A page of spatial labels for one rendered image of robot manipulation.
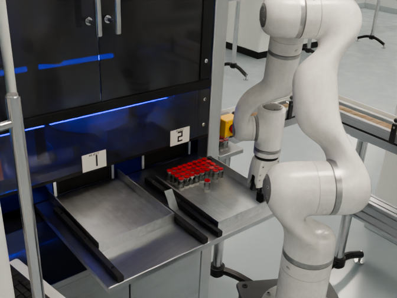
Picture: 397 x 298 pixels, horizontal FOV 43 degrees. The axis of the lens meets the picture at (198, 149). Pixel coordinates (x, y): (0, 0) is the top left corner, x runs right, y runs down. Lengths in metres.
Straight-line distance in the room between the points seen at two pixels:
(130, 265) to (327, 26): 0.80
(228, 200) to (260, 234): 1.40
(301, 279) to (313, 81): 0.45
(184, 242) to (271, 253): 1.49
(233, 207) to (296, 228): 0.58
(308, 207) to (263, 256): 1.84
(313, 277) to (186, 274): 1.06
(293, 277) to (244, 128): 0.48
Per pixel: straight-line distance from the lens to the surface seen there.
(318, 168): 1.09
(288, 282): 1.23
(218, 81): 1.83
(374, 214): 2.49
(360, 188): 1.11
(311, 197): 1.07
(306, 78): 1.12
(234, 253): 2.90
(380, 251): 3.15
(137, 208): 1.64
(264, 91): 1.42
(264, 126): 1.49
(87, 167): 1.63
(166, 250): 1.46
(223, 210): 1.64
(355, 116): 2.38
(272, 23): 1.15
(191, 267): 2.18
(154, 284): 2.10
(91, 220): 1.60
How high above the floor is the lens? 1.78
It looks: 26 degrees down
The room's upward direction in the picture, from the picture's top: 3 degrees clockwise
